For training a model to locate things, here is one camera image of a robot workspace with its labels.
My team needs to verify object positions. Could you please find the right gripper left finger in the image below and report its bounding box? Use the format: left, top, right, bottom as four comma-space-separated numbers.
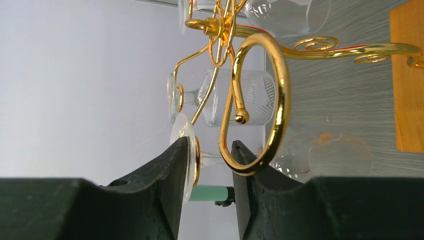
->
0, 137, 188, 240

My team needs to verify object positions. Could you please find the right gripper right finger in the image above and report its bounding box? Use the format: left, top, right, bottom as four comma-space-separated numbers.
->
230, 140, 424, 240

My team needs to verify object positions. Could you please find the clear flute glass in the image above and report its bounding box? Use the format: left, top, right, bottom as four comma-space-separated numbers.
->
269, 126, 373, 183

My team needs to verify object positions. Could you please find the clear ribbed wine glass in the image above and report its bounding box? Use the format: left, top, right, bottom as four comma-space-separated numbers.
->
166, 68, 277, 128

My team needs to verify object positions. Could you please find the orange wooden rack base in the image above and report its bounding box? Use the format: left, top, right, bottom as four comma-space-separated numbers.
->
389, 0, 424, 153

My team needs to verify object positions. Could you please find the gold wire wine glass rack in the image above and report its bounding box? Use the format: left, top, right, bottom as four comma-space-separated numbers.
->
172, 0, 424, 177

